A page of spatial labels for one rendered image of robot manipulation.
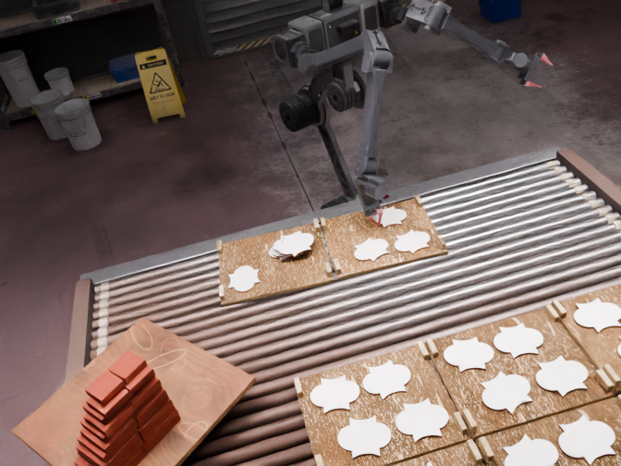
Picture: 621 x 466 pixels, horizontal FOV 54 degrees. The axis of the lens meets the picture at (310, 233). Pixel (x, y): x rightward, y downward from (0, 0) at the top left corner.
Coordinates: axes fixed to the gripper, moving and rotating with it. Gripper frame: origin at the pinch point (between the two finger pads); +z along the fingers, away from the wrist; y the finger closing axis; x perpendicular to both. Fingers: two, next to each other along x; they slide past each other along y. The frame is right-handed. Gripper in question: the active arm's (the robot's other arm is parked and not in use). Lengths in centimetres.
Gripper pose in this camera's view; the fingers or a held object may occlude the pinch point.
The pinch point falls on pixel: (376, 218)
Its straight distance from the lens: 240.9
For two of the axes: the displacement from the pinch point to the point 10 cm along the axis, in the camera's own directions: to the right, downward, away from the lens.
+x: -9.3, 3.5, 1.0
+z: 3.4, 7.2, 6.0
